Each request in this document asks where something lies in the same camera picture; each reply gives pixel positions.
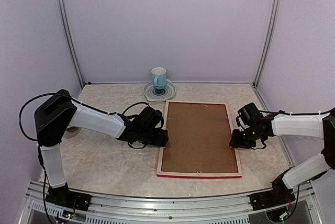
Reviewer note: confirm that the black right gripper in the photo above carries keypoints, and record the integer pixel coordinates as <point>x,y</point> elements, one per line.
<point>236,143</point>

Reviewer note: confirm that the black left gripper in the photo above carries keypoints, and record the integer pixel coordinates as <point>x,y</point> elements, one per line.
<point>161,140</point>

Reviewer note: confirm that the brown cardboard backing board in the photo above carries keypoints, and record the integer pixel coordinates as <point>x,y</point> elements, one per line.
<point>200,137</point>

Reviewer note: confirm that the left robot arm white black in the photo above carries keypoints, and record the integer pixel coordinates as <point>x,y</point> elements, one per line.
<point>61,111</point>

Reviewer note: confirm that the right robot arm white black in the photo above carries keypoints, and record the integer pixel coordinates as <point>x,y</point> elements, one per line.
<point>303,126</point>

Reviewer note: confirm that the striped ceramic plate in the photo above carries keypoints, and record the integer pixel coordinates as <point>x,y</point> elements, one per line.
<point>159,95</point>

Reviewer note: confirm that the light blue ceramic mug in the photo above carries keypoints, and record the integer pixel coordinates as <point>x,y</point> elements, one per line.
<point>159,77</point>

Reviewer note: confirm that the small green ceramic bowl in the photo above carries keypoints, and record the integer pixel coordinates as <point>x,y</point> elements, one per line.
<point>72,129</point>

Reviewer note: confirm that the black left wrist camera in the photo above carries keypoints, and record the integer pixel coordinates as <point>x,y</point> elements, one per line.
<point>149,118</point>

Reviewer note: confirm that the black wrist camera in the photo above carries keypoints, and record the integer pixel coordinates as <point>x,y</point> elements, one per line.
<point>248,116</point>
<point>149,118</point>

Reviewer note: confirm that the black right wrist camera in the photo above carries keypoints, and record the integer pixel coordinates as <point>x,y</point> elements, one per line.
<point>248,116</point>

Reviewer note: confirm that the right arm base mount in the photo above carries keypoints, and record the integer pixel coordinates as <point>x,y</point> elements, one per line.
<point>278,195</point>

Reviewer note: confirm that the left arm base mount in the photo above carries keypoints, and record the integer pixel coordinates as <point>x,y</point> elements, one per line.
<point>70,199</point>

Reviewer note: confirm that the aluminium front rail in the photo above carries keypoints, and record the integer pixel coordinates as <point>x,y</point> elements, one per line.
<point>109,208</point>

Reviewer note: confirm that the right aluminium corner post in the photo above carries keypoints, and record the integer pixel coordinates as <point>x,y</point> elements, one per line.
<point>267,43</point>

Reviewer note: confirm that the aluminium corner post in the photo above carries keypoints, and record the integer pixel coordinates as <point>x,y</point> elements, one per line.
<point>70,43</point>
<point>267,43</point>

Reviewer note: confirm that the left aluminium corner post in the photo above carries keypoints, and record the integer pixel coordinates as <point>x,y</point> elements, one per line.
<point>70,43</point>

